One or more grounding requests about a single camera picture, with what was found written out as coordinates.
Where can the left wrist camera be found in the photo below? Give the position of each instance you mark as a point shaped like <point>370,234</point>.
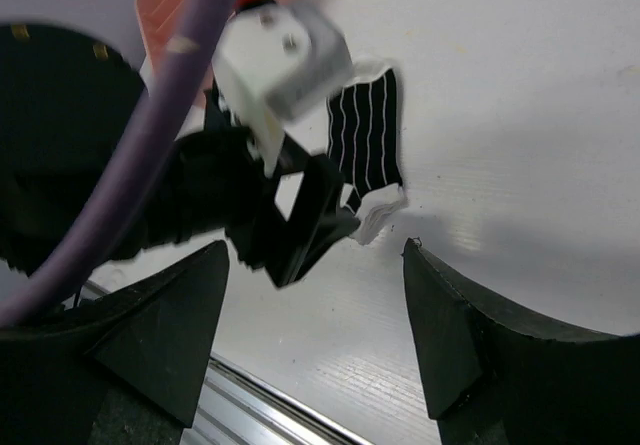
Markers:
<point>273,64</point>

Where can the aluminium table front rail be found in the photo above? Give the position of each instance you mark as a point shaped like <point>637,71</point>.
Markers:
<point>250,405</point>

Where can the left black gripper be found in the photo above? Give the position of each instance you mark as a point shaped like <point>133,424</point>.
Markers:
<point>212,182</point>

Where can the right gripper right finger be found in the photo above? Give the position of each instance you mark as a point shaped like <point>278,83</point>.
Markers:
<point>496,372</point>

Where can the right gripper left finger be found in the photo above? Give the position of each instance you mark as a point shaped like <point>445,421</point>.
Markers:
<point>51,387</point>

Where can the black white striped ankle sock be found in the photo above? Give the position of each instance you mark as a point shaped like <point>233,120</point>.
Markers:
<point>364,119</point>

